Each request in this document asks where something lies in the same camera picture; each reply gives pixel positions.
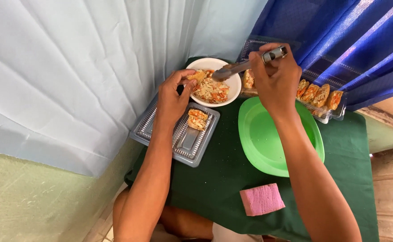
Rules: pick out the person's left hand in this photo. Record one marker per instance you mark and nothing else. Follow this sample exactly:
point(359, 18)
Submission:
point(170, 100)

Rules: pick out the person's right hand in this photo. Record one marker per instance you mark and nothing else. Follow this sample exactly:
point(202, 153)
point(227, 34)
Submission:
point(278, 85)

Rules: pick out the fried tofu piece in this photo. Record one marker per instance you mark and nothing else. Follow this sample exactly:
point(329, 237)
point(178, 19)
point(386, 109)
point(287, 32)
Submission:
point(199, 75)

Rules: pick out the metal tongs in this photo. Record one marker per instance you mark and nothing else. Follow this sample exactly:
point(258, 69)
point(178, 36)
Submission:
point(236, 67)

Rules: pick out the stuffed fried tofu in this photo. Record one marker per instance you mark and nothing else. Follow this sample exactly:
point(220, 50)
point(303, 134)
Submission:
point(197, 119)
point(310, 93)
point(334, 100)
point(301, 88)
point(248, 80)
point(321, 95)

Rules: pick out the clear plastic lidded container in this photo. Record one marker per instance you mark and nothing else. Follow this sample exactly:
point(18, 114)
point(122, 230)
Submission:
point(320, 79)

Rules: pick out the shredded vegetable filling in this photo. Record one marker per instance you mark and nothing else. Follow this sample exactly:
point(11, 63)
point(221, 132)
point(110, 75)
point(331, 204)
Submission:
point(213, 91)

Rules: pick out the white bowl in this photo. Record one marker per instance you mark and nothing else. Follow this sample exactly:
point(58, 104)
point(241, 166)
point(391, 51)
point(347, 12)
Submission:
point(233, 84)

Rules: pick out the clear plastic tray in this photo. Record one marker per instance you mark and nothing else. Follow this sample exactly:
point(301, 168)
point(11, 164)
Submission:
point(196, 141)

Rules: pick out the green plastic plate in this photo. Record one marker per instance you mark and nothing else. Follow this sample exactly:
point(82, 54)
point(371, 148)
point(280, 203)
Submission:
point(263, 141)

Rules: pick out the dark blue curtain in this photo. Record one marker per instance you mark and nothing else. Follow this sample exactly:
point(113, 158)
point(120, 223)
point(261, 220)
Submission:
point(351, 37)

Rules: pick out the light blue curtain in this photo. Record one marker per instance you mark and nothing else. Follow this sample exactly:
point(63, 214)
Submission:
point(82, 74)

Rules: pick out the dark green tablecloth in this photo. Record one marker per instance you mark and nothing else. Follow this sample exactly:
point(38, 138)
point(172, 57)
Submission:
point(223, 181)

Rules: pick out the pink sponge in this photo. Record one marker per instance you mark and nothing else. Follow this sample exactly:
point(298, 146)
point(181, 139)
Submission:
point(262, 199)

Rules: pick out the person's leg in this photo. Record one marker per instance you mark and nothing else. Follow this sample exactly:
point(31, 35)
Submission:
point(183, 223)

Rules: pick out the person's white shorts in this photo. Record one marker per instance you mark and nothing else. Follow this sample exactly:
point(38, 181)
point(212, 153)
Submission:
point(233, 234)

